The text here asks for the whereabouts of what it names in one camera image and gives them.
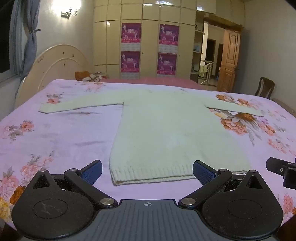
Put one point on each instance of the brown wooden door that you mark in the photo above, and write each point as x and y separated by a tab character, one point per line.
229	62

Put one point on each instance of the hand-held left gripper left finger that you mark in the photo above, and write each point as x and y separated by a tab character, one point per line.
92	172

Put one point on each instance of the pale green knit sweater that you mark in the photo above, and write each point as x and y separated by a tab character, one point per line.
161	129

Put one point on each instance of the cream wardrobe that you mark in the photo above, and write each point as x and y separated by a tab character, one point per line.
148	34

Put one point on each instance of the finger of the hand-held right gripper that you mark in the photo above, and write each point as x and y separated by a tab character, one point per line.
275	165
290	177

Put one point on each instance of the window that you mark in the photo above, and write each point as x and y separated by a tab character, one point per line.
5	39

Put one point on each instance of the cream wooden headboard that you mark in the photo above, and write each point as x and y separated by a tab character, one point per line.
55	67

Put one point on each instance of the blue curtain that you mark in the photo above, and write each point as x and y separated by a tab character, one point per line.
29	39

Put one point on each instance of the open wall shelf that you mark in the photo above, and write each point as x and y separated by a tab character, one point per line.
197	51

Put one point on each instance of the dark wooden chair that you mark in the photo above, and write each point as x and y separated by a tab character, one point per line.
266	88

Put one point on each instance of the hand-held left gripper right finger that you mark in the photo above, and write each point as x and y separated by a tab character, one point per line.
203	172

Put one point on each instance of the purple floral blanket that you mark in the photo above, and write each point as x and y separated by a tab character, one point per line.
60	136

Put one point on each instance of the orange cloth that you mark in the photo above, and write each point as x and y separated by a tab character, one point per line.
81	75

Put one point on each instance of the wall lamp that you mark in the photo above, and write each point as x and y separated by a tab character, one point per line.
69	12

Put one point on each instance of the magenta wall poster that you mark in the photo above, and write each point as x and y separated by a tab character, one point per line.
168	34
130	62
131	32
166	64

